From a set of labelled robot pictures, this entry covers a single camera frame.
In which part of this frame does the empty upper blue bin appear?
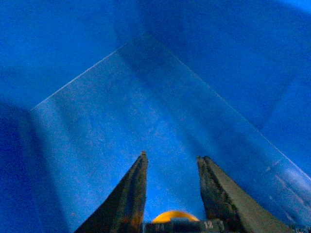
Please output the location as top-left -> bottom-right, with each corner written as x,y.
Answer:
0,0 -> 311,233

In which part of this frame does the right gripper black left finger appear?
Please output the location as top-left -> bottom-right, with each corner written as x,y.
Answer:
75,151 -> 148,233

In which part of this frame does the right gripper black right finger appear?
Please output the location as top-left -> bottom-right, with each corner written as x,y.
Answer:
197,156 -> 294,233

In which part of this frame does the yellow mushroom push button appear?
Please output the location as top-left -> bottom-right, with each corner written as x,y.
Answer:
140,211 -> 225,233

